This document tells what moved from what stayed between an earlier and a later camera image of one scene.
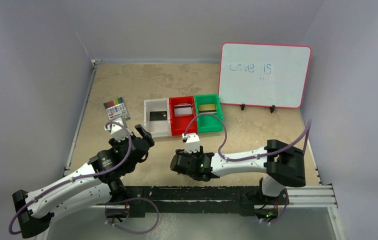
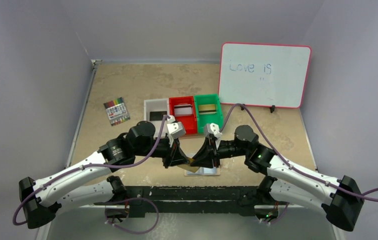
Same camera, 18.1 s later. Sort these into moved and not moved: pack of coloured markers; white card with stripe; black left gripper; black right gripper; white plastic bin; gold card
Moved: black left gripper; black right gripper
Not moved: white plastic bin; pack of coloured markers; white card with stripe; gold card
